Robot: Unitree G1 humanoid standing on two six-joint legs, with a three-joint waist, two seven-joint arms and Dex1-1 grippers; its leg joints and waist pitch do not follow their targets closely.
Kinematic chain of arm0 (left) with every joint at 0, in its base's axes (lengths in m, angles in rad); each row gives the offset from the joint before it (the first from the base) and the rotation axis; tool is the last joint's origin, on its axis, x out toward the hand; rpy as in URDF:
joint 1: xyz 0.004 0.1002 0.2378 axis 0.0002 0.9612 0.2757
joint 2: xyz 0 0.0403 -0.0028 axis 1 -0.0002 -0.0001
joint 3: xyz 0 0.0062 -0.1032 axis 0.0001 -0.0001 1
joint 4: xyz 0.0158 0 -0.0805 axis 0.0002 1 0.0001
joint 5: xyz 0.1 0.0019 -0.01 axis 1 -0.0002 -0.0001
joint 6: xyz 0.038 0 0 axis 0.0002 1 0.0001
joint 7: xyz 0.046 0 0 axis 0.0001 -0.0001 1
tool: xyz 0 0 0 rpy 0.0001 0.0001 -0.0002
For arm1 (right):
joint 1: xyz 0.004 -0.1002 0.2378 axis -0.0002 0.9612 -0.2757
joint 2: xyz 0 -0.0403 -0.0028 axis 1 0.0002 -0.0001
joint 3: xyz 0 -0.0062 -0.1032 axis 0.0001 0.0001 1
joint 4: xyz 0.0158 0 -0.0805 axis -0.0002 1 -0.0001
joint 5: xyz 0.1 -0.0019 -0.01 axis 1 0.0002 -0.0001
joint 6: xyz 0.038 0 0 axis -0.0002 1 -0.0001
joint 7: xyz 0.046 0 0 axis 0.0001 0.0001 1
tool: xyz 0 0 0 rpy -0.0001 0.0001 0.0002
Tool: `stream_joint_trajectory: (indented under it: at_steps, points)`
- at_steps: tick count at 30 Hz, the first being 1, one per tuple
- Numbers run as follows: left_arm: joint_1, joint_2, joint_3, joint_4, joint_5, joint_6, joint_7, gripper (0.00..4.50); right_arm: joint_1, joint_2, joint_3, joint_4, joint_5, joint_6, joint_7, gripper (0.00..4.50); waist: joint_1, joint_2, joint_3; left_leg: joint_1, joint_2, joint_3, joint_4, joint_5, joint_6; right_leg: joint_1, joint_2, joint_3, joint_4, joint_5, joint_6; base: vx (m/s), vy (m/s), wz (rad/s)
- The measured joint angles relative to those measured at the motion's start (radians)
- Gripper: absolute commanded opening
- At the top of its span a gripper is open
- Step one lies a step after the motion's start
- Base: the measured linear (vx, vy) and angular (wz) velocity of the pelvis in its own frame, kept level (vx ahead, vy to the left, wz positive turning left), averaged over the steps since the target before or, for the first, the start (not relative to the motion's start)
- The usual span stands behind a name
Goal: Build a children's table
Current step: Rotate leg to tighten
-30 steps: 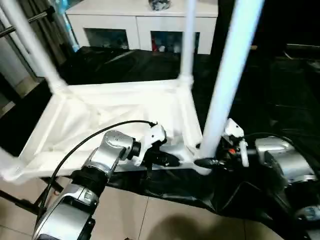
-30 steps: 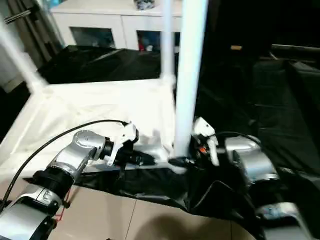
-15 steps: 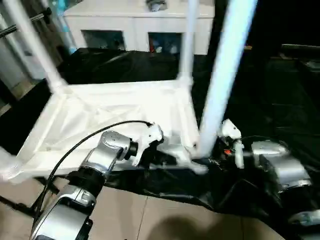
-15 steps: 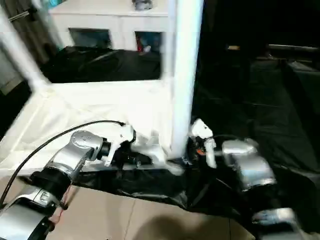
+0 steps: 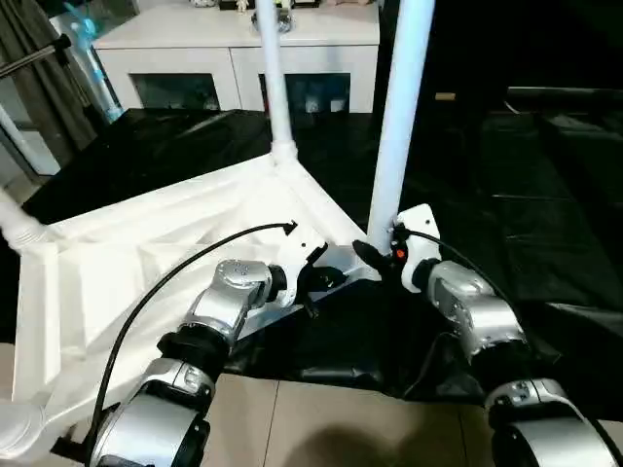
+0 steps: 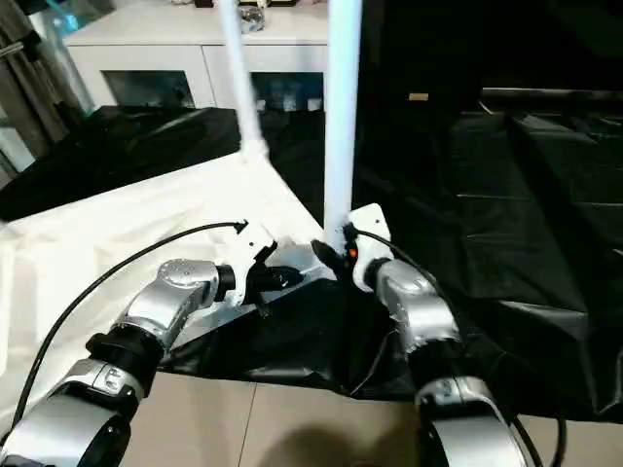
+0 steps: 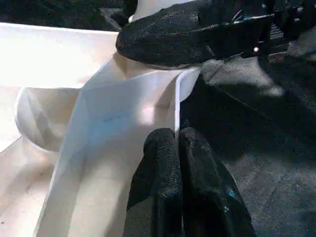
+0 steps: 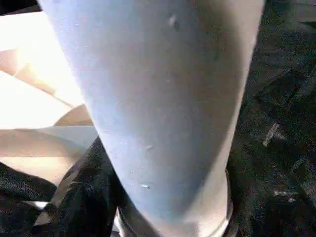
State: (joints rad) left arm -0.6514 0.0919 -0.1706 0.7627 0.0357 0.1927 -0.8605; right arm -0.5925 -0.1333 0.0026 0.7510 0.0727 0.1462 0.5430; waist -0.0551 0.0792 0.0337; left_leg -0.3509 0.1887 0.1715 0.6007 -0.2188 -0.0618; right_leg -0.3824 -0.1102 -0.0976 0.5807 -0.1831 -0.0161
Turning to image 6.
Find white plastic table leg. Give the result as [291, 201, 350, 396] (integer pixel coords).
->
[323, 0, 365, 244]
[218, 0, 272, 164]

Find white plastic table top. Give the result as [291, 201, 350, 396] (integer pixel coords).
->
[0, 140, 337, 424]

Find black plastic mat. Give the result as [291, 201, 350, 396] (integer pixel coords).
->
[0, 104, 623, 419]

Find black parts in clear bag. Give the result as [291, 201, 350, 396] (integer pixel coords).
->
[238, 7, 268, 34]

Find black draped furniture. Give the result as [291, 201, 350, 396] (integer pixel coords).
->
[357, 0, 623, 123]

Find white sideboard cabinet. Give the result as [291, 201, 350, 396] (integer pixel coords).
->
[65, 2, 330, 111]

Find grey curtain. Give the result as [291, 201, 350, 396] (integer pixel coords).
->
[0, 0, 82, 152]

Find blue white plastic package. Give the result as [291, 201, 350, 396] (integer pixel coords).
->
[28, 0, 96, 116]

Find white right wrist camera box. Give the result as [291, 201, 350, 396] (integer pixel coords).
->
[343, 202, 394, 293]

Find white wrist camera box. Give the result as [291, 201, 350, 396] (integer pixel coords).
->
[343, 202, 394, 293]
[224, 223, 279, 308]

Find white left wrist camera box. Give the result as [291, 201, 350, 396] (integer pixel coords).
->
[224, 223, 279, 308]

